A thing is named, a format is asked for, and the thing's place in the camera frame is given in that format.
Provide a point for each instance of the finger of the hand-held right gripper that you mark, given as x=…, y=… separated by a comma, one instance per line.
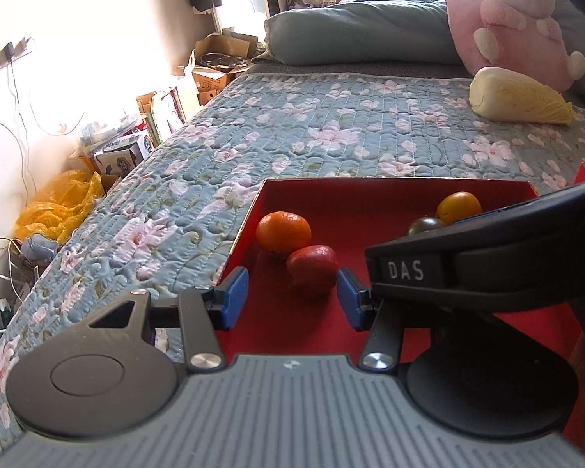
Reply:
x=468, y=218

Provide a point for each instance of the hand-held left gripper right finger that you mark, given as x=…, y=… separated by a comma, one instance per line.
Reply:
x=349, y=300

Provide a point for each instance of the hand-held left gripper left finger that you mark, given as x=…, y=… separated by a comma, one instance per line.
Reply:
x=236, y=298

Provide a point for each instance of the yellow orange citrus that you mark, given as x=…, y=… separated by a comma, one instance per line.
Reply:
x=458, y=206

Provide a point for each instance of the red apple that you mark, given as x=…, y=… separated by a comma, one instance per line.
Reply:
x=313, y=270

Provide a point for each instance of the shallow red tray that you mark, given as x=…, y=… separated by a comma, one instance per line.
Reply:
x=292, y=312

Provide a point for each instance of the small orange tangerine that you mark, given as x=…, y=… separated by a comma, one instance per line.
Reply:
x=282, y=232

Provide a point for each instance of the napa cabbage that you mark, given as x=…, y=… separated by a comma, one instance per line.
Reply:
x=516, y=97

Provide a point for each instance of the floral quilted blanket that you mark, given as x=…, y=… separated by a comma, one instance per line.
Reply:
x=273, y=136

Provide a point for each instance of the white printed box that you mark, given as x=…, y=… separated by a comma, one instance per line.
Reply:
x=122, y=153

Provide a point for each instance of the pink plush hamster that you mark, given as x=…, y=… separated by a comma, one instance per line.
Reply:
x=512, y=24

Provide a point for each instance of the white framed board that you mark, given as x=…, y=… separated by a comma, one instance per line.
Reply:
x=170, y=109

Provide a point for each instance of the yellow plastic bag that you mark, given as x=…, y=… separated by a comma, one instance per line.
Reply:
x=58, y=204

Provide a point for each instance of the light blue cloth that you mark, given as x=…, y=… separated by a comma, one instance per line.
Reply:
x=39, y=246

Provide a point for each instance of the teal duvet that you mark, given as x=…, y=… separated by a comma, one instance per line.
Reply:
x=360, y=29

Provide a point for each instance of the open cardboard boxes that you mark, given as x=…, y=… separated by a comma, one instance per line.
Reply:
x=222, y=61

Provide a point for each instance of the wall power adapter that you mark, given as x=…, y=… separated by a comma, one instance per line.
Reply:
x=7, y=51

